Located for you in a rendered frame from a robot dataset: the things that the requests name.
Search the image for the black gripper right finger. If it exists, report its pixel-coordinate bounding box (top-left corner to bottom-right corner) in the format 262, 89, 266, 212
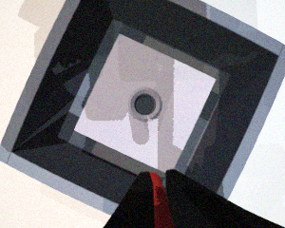
165, 170, 284, 228

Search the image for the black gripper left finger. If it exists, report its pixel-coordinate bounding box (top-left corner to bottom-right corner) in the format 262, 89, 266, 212
104, 172, 154, 228

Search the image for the red peg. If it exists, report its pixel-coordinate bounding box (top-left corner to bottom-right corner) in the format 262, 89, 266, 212
149, 172, 176, 228

